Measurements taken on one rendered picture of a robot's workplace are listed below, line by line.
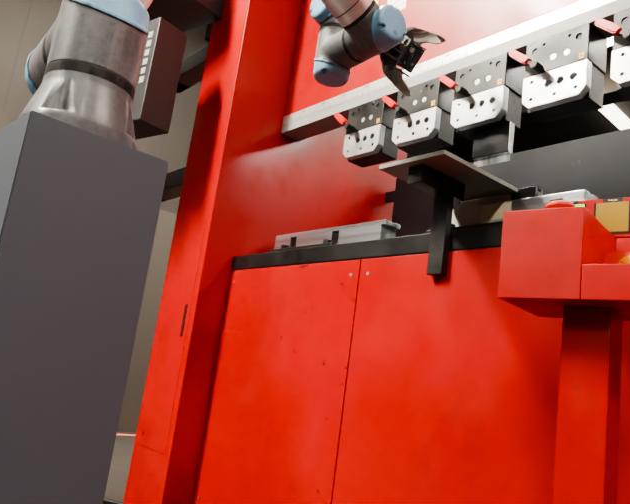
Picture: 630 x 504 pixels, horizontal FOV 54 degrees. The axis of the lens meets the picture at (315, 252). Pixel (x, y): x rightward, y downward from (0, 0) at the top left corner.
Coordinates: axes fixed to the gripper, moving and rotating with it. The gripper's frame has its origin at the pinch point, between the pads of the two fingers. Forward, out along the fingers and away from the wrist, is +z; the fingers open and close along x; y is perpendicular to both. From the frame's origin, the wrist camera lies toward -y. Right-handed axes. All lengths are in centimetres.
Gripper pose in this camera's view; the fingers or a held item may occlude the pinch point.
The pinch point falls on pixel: (425, 68)
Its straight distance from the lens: 159.2
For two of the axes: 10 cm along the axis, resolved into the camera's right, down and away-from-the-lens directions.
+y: 4.0, 5.7, -7.2
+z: 7.6, 2.3, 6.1
